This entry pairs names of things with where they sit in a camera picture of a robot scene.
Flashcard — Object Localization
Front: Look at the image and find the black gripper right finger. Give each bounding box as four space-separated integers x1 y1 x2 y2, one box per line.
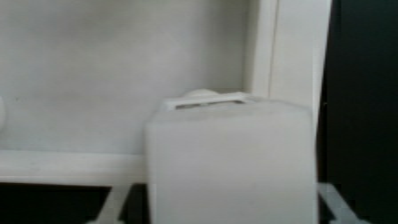
318 183 371 224

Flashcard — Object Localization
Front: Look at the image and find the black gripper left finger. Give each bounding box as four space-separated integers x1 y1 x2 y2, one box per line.
87 183 151 224

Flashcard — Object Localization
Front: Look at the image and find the white square tabletop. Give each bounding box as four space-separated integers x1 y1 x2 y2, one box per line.
0 0 332 185

